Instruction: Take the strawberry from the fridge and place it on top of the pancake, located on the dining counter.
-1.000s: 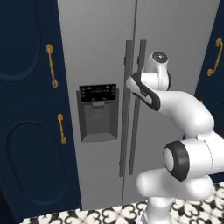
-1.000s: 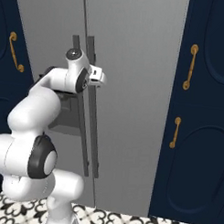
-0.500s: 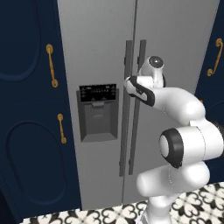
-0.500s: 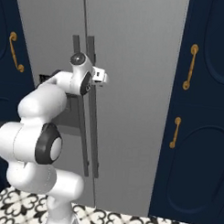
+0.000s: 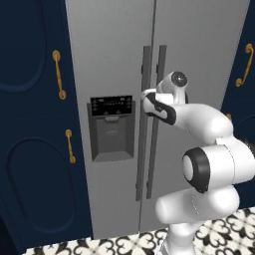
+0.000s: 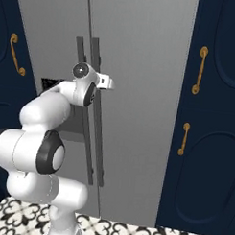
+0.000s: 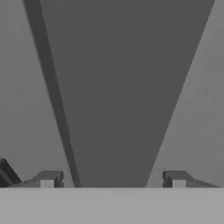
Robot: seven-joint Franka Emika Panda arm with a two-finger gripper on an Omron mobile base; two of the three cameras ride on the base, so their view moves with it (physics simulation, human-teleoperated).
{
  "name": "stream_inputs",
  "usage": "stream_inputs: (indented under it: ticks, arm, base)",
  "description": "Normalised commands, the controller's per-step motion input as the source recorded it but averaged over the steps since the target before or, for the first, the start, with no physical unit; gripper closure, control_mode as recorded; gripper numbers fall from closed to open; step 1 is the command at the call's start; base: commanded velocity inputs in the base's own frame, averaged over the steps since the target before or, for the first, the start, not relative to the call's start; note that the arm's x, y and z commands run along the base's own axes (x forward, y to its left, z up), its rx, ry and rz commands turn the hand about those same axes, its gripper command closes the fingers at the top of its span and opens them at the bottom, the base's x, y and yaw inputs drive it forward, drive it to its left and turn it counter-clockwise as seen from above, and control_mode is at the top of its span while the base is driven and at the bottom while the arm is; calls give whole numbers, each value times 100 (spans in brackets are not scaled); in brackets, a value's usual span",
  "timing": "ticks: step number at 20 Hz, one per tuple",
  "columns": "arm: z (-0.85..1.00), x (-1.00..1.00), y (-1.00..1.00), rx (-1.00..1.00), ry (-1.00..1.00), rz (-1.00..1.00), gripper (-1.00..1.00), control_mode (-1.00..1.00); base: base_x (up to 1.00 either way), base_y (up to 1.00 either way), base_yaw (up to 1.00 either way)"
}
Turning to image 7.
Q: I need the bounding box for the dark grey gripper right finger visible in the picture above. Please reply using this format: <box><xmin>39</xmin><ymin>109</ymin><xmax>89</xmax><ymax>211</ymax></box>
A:
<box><xmin>162</xmin><ymin>170</ymin><xmax>221</xmax><ymax>188</ymax></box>

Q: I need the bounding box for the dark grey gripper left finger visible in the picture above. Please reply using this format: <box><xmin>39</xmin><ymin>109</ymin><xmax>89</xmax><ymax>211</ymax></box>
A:
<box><xmin>16</xmin><ymin>170</ymin><xmax>65</xmax><ymax>188</ymax></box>

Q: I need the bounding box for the dark grey slanted bar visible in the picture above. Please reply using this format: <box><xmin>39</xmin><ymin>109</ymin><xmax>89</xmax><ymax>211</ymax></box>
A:
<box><xmin>0</xmin><ymin>157</ymin><xmax>23</xmax><ymax>188</ymax></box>

